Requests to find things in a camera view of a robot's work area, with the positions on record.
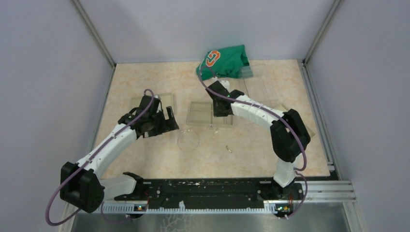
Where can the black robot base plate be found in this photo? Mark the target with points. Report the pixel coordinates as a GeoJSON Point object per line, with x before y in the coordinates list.
{"type": "Point", "coordinates": [211, 193]}

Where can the beige compartment jewelry tray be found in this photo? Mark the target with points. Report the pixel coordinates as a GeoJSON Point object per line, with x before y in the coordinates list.
{"type": "Point", "coordinates": [200, 113]}

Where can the green cloth orange logo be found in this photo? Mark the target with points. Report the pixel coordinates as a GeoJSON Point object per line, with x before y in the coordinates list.
{"type": "Point", "coordinates": [223, 62]}

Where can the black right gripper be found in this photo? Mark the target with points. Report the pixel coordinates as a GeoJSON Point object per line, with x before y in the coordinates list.
{"type": "Point", "coordinates": [217, 114]}

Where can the clear acrylic box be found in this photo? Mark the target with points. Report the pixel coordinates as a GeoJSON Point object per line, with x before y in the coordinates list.
{"type": "Point", "coordinates": [251, 82]}

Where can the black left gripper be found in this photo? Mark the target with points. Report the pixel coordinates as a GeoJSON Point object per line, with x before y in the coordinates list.
{"type": "Point", "coordinates": [168, 124]}

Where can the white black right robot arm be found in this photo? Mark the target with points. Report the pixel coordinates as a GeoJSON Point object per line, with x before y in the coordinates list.
{"type": "Point", "coordinates": [289, 134]}

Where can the aluminium frame rail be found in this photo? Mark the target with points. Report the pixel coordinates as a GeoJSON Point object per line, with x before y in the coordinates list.
{"type": "Point", "coordinates": [315, 191]}

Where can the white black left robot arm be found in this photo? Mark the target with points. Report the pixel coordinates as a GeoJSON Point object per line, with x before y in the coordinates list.
{"type": "Point", "coordinates": [82, 183]}

